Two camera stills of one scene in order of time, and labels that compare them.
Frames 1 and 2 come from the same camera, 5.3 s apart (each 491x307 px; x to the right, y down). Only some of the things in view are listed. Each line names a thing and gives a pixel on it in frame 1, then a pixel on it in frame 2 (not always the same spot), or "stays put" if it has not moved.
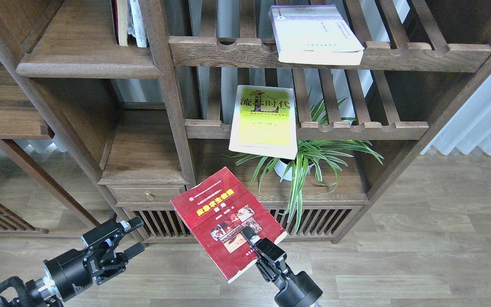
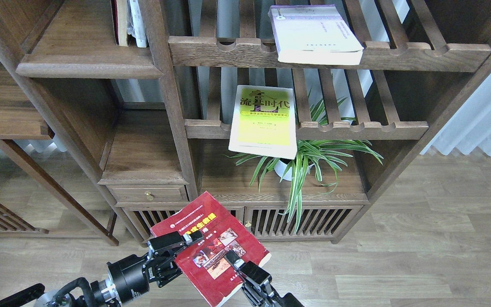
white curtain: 486,117 stays put
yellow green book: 263,122 stays put
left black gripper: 73,272 -> 130,276
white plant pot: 280,168 stays put
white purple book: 317,34 stays put
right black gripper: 300,290 -> 261,278
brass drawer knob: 149,196 stays put
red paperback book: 218,208 -> 205,262
